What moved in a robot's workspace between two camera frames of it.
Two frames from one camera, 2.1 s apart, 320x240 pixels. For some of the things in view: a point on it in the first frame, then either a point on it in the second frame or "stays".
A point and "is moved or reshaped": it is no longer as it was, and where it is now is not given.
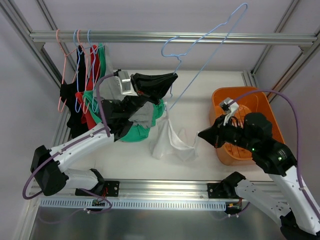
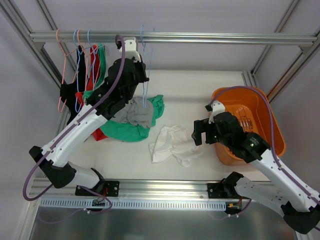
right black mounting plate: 216,190 stays
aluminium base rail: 140,189 stays
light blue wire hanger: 177,64 -> 144,99
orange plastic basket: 249,99 stays
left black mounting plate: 111,189 stays
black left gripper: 136,83 -> 141,71
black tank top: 77,128 stays
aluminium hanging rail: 236,39 stays
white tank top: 167,143 is moved or reshaped
